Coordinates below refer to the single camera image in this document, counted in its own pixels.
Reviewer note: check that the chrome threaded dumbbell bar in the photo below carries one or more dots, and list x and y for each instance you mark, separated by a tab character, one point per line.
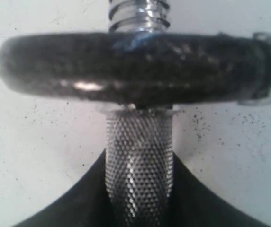
139	156

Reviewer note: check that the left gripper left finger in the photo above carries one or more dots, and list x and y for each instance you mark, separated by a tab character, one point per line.
86	204

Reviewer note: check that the black plate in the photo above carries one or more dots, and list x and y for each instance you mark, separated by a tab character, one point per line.
192	68

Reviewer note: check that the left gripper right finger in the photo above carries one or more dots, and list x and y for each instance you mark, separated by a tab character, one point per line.
194	205

